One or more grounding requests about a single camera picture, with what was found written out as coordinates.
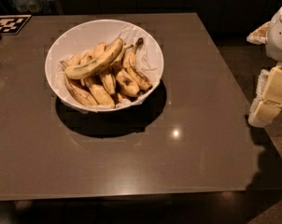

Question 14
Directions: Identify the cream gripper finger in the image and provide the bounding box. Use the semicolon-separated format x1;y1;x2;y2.
247;97;282;128

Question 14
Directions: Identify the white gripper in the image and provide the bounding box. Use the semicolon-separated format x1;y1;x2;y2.
256;7;282;106

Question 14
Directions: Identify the large top banana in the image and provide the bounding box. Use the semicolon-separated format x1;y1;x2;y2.
64;38;123;79

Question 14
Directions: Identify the spotted middle banana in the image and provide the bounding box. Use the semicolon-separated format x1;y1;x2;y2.
116;69;140;97

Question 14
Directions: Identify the right curved banana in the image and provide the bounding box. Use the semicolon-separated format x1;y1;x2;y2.
122;38;152;91

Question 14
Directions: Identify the small center banana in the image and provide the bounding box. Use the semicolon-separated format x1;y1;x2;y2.
99;68;116;95

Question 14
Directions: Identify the front center banana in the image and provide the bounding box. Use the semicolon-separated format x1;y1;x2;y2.
84;77;115;108

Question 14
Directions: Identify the white bowl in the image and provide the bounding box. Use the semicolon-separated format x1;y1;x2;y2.
45;20;163;113

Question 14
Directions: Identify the front left banana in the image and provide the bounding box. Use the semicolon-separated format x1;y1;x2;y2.
63;75;98;106

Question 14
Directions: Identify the black white marker tag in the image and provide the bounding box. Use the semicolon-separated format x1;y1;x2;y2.
0;15;31;35

